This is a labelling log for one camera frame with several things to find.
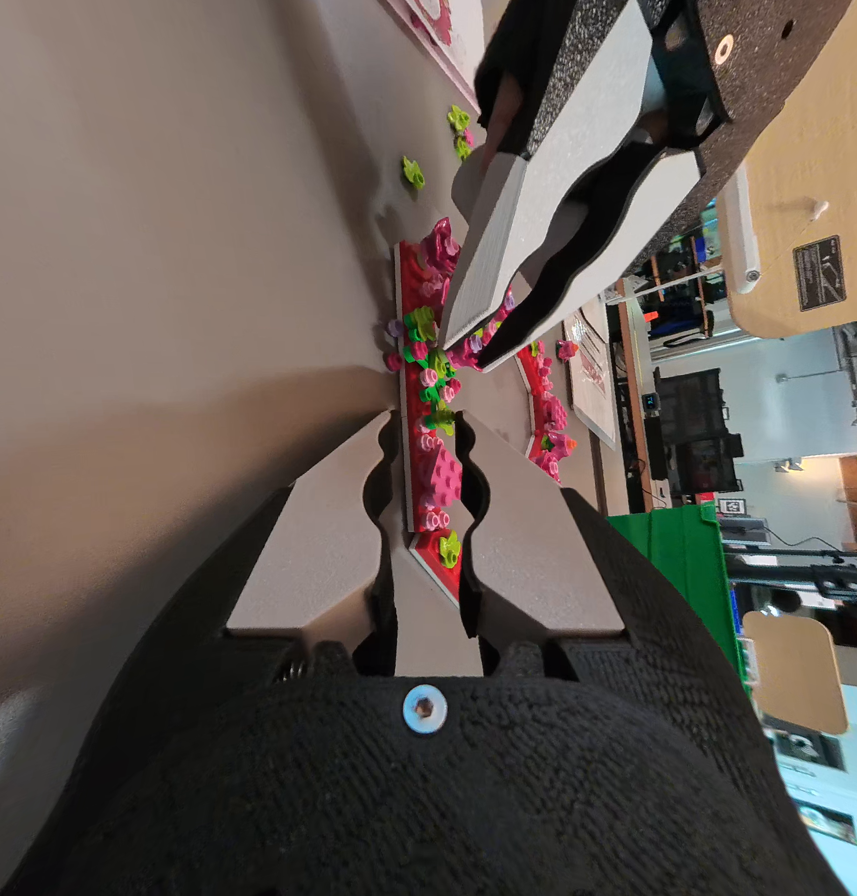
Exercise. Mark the magenta lego flower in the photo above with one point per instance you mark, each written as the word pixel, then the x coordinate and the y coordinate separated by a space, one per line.
pixel 463 357

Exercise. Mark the person's left hand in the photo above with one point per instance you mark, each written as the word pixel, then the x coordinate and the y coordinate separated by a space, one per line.
pixel 504 126

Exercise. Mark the wooden board on white stand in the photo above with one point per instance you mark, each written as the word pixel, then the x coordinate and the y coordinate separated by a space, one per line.
pixel 834 175

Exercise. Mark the green lego flower sprig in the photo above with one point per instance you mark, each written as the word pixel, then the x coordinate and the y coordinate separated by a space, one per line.
pixel 435 364

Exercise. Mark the lime lego leaf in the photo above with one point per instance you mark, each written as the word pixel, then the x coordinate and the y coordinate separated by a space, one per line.
pixel 413 171
pixel 459 117

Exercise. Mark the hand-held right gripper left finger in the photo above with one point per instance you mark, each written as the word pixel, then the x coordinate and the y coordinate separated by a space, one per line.
pixel 302 560

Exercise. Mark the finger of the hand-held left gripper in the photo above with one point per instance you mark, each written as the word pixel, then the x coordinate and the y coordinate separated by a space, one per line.
pixel 575 140
pixel 645 203

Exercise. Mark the laminated instruction sheet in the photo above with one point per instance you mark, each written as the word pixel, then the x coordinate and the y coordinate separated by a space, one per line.
pixel 593 378

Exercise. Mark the black equipment cases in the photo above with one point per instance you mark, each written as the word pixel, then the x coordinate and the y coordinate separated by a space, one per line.
pixel 694 420

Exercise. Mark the magenta round lego stud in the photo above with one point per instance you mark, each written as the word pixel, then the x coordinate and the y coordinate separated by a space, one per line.
pixel 393 361

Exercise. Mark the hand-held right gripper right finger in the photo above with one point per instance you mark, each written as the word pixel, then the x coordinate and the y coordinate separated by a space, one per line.
pixel 540 560

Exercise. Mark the pink lego flower orange top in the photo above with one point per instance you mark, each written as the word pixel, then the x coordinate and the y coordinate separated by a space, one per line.
pixel 567 350

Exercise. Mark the green plastic bin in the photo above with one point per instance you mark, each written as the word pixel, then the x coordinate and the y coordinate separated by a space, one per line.
pixel 680 581

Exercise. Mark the red lego heart wreath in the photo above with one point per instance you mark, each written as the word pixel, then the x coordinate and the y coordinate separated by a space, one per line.
pixel 442 483

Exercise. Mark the lego instruction booklet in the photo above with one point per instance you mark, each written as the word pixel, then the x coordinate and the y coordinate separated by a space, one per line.
pixel 442 42

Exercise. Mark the small beige board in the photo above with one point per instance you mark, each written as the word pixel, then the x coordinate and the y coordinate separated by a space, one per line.
pixel 796 672

